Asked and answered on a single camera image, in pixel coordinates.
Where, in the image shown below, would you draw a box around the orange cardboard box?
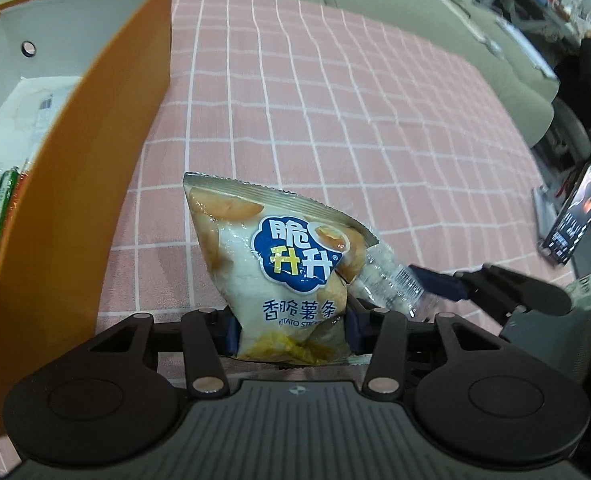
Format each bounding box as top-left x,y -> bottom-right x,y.
0,0 -> 174,438

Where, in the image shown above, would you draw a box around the dark cloth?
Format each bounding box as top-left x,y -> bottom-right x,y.
555,34 -> 591,112

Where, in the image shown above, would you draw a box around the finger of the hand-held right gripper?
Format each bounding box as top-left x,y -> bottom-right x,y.
408,262 -> 574,326

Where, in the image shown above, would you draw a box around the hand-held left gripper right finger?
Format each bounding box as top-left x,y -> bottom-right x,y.
344,300 -> 506,397

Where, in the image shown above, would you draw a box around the grey chair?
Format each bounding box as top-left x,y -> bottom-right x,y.
530,95 -> 591,171

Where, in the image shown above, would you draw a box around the beige sofa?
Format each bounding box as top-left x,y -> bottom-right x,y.
0,0 -> 561,149

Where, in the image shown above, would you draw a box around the potato stick bag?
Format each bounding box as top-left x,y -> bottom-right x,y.
182,171 -> 380,367

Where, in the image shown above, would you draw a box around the clear packet of round snacks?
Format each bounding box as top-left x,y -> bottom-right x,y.
348,242 -> 439,324

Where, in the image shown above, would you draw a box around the phone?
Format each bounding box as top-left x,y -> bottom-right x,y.
538,162 -> 591,267

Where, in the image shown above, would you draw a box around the pink checkered tablecloth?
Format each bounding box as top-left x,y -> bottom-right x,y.
95,0 -> 576,391

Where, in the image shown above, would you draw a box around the loose papers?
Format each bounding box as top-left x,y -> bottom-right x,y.
493,14 -> 559,79

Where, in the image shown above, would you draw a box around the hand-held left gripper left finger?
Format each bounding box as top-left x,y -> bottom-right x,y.
88,310 -> 239,397

